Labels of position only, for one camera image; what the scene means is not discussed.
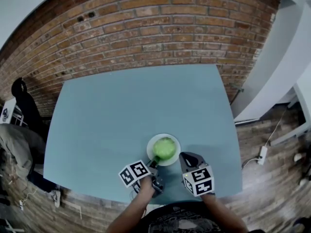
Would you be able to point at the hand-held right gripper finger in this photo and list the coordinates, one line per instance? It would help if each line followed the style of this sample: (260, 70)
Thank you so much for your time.
(182, 162)
(198, 160)

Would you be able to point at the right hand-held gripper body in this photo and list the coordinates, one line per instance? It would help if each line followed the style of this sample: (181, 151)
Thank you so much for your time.
(199, 181)

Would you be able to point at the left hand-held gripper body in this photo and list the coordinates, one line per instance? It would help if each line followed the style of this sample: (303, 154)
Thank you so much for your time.
(133, 172)

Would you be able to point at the white plate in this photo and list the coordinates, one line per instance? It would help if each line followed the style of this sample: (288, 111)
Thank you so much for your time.
(173, 159)

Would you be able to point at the green lettuce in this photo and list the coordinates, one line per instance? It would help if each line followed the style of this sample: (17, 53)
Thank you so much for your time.
(164, 148)

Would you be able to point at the person's left forearm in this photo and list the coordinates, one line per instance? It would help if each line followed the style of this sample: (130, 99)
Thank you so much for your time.
(132, 210)

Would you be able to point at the person's right forearm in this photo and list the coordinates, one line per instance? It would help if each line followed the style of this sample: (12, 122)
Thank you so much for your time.
(218, 210)

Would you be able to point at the light blue table top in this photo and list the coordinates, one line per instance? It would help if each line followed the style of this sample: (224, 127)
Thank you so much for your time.
(121, 110)

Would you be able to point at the person's black printed shirt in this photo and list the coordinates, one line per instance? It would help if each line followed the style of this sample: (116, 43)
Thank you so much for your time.
(182, 217)

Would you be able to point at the white power strip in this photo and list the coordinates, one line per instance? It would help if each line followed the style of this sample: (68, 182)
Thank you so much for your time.
(262, 155)

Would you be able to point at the small white plug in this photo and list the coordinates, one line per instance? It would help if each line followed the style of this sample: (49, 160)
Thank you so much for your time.
(22, 204)

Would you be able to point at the white side desk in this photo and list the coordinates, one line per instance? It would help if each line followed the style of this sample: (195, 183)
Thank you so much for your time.
(305, 98)

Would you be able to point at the white metal rack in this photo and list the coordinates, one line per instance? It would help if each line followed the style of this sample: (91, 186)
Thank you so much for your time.
(7, 103)

